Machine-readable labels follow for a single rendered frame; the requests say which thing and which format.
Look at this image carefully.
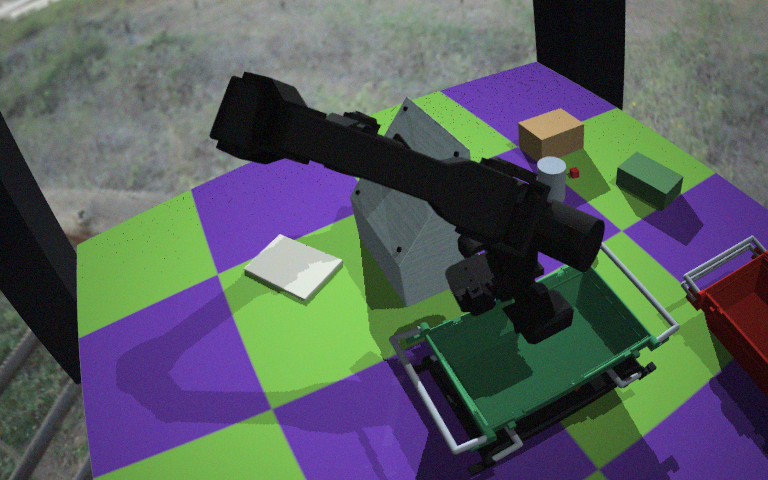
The tan box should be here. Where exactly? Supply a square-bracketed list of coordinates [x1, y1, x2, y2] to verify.
[518, 108, 584, 161]

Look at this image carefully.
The white flat panel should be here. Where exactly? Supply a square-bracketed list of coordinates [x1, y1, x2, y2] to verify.
[244, 234, 343, 301]

